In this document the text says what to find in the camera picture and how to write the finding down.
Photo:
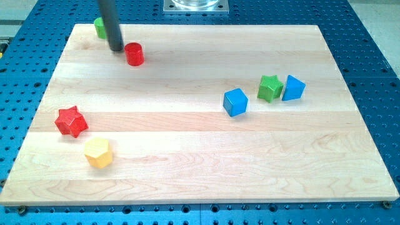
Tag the blue perforated metal table plate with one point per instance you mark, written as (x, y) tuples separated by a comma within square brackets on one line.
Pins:
[(35, 50)]

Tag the green cylinder block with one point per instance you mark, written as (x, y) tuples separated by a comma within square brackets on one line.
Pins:
[(100, 28)]

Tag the blue triangle block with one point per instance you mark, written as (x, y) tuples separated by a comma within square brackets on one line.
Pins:
[(294, 88)]

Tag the yellow hexagon block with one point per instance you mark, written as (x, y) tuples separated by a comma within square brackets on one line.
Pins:
[(98, 152)]

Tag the green star block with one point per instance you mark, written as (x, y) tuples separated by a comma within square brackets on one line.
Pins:
[(270, 88)]

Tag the light wooden board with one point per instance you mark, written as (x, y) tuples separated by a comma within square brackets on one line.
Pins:
[(173, 142)]

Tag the blue cube block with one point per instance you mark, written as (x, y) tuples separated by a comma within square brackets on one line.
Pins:
[(235, 102)]

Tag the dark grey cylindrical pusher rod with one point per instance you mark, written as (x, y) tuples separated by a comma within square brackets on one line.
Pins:
[(110, 17)]

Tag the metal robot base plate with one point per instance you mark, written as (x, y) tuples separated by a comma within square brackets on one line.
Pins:
[(195, 6)]

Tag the red star block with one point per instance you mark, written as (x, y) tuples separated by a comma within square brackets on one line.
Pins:
[(71, 122)]

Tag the red cylinder block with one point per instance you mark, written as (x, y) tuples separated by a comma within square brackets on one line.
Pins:
[(134, 54)]

